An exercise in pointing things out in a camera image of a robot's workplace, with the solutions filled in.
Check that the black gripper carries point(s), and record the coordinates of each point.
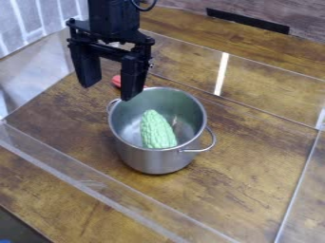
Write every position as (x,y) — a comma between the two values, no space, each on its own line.
(110,32)

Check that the green bumpy toy gourd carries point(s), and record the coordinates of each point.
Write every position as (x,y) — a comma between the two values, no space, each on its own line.
(157,133)

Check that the silver metal pot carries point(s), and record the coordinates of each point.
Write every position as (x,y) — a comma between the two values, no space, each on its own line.
(186,116)

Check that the red handled utensil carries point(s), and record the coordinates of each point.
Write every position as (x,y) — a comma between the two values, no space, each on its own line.
(117,81)

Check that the black strip on wall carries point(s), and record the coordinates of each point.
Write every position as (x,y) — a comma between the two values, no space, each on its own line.
(248,21)

